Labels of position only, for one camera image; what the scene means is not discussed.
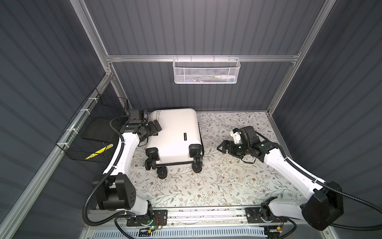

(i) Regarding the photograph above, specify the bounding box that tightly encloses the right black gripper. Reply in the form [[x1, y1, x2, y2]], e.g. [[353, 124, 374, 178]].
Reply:
[[216, 139, 249, 157]]

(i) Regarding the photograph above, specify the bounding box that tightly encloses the black hard-shell suitcase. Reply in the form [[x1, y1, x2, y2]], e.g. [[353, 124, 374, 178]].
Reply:
[[144, 108, 204, 179]]

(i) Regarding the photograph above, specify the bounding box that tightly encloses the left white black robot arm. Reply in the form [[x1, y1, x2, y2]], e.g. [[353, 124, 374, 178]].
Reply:
[[83, 116, 162, 226]]

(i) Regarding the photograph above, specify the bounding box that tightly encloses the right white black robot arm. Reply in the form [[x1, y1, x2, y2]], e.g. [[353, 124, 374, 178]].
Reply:
[[217, 140, 344, 231]]

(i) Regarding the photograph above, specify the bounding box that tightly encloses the floral table cloth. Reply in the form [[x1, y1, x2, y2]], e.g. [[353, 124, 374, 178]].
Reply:
[[128, 112, 303, 207]]

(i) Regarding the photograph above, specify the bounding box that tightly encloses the yellow black striped item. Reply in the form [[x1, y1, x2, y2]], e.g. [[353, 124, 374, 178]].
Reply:
[[86, 143, 113, 160]]

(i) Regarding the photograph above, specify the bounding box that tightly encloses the white perforated vent panel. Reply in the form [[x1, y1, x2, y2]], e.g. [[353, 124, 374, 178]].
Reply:
[[92, 228, 268, 239]]

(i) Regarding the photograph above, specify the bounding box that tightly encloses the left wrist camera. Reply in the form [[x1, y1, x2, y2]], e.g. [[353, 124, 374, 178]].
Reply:
[[128, 110, 148, 125]]

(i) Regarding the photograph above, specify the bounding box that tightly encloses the white wire mesh basket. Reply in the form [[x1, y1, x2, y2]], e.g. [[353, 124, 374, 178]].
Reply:
[[172, 57, 241, 84]]

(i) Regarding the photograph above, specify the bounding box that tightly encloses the black wire mesh basket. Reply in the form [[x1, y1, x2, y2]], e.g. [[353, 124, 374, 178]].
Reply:
[[56, 90, 129, 163]]

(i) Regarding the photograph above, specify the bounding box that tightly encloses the aluminium mounting rail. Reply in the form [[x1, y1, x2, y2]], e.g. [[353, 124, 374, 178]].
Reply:
[[86, 204, 326, 229]]

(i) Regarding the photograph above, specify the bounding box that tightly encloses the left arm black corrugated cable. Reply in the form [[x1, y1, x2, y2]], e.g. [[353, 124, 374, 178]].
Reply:
[[82, 115, 132, 239]]

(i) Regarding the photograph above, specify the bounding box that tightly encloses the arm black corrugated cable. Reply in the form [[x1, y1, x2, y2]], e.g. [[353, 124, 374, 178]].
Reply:
[[82, 115, 132, 239], [255, 131, 382, 231]]

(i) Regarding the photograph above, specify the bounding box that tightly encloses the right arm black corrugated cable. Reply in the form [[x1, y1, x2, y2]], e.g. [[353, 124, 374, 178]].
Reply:
[[255, 131, 382, 231]]

